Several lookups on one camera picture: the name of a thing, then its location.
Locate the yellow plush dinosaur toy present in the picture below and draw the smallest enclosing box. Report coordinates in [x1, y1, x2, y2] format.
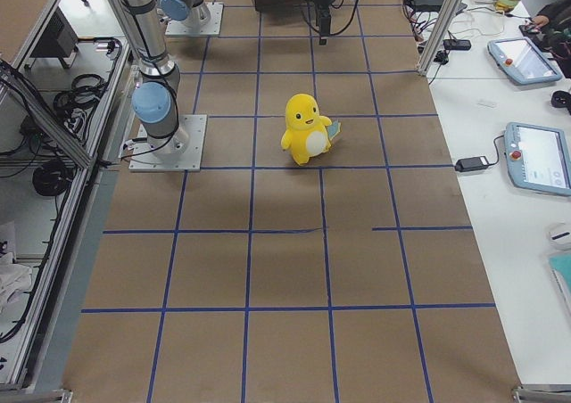
[280, 94, 341, 166]

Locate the black power brick right table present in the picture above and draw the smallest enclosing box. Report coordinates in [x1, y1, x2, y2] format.
[454, 156, 490, 173]

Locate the upper teach pendant tablet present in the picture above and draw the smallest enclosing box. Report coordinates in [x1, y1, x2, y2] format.
[487, 37, 563, 86]

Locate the teach pendant tablet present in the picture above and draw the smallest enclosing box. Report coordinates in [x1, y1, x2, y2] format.
[504, 122, 570, 197]
[487, 37, 563, 86]

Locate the lower teach pendant tablet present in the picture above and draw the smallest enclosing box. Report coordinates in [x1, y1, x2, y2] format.
[504, 122, 570, 197]

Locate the white crumpled cloth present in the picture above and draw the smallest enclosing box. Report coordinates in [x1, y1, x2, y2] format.
[0, 218, 33, 315]

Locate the aluminium frame post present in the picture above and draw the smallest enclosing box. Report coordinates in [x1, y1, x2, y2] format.
[417, 0, 462, 76]

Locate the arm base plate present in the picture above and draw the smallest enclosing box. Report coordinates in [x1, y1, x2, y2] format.
[128, 114, 208, 172]

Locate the black cable coil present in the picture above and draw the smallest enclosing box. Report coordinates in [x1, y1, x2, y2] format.
[53, 73, 111, 115]

